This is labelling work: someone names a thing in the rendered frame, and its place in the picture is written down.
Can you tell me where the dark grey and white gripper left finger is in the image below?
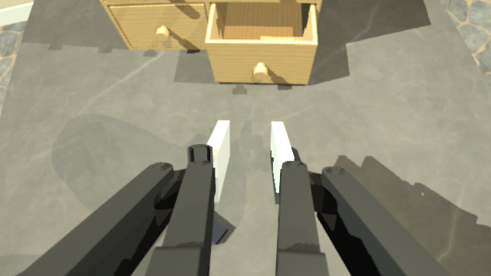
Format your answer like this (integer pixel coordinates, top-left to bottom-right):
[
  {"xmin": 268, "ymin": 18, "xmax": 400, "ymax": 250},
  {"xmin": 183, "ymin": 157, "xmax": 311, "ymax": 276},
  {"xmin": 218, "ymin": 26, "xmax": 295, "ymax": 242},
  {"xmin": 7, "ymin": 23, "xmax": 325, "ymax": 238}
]
[{"xmin": 15, "ymin": 120, "xmax": 229, "ymax": 276}]

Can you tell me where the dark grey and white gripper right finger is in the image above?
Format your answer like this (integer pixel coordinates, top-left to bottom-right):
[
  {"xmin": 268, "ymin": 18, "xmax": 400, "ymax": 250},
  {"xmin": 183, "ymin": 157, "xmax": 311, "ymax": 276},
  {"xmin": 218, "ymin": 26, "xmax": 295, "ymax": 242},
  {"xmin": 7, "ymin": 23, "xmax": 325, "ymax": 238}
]
[{"xmin": 270, "ymin": 122, "xmax": 451, "ymax": 276}]

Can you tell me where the tan wooden chest of drawers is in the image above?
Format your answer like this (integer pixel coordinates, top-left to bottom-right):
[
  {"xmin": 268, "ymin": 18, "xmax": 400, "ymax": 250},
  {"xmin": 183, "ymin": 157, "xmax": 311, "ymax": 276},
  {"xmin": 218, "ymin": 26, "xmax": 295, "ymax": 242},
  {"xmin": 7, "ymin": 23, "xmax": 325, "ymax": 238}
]
[{"xmin": 100, "ymin": 0, "xmax": 322, "ymax": 50}]

